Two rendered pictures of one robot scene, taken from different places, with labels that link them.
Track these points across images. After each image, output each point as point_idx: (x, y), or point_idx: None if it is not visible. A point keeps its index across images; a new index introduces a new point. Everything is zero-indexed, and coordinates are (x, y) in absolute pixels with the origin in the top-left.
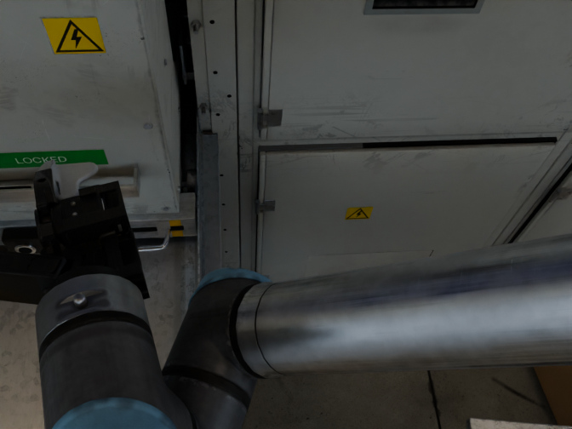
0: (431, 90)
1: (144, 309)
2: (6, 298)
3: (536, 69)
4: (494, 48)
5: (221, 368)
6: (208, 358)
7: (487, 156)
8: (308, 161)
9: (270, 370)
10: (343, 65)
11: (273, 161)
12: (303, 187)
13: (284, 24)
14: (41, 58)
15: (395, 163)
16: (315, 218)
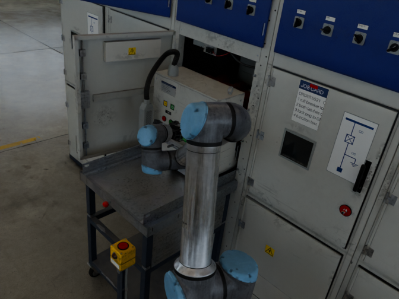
0: (295, 196)
1: (170, 134)
2: None
3: (328, 206)
4: (313, 188)
5: (171, 153)
6: (171, 151)
7: (314, 245)
8: (257, 208)
9: (177, 156)
10: (272, 171)
11: (248, 202)
12: (254, 222)
13: (259, 149)
14: None
15: (283, 228)
16: (255, 243)
